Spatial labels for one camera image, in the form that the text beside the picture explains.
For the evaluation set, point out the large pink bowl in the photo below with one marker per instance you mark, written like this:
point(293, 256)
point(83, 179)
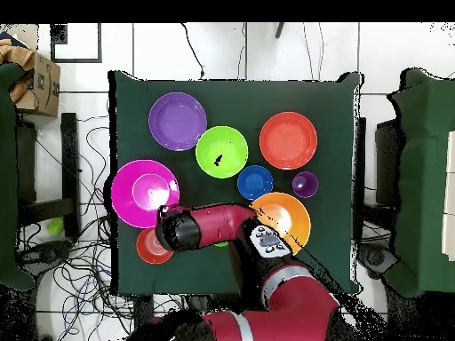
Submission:
point(135, 184)

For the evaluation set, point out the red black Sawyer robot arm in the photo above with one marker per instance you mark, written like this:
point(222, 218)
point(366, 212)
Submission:
point(220, 220)

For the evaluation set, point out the small blue bowl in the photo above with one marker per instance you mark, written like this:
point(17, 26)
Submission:
point(255, 182)

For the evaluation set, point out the green bowl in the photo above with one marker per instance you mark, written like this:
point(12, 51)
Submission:
point(231, 142)

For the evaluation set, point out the large orange bowl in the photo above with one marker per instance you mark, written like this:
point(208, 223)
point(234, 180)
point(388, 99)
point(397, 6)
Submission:
point(295, 213)

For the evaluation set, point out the large red shallow bowl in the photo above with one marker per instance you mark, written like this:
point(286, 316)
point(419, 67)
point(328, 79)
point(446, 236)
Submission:
point(288, 140)

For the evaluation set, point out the purple cup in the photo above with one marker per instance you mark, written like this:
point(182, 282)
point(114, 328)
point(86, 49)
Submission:
point(305, 184)

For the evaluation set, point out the large purple shallow bowl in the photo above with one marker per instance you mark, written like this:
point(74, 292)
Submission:
point(177, 121)

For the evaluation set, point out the dark green tablecloth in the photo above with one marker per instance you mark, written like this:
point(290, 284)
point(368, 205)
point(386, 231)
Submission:
point(213, 99)

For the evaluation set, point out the small red bowl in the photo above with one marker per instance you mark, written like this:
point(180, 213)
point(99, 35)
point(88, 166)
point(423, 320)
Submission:
point(149, 253)

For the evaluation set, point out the black metal stand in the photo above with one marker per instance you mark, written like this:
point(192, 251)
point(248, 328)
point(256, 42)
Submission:
point(69, 160)

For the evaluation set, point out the black floor base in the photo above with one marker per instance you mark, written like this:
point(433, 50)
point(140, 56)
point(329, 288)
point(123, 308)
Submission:
point(375, 257)
point(46, 254)

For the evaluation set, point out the small green floor cup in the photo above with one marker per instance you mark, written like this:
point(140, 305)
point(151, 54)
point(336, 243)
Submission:
point(55, 226)

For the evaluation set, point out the green cloth side table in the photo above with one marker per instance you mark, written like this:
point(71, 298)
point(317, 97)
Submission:
point(423, 177)
point(7, 177)

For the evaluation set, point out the cardboard box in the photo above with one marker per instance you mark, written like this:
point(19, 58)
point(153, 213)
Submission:
point(44, 88)

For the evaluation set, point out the black square floor frame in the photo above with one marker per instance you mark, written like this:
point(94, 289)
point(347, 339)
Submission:
point(99, 42)

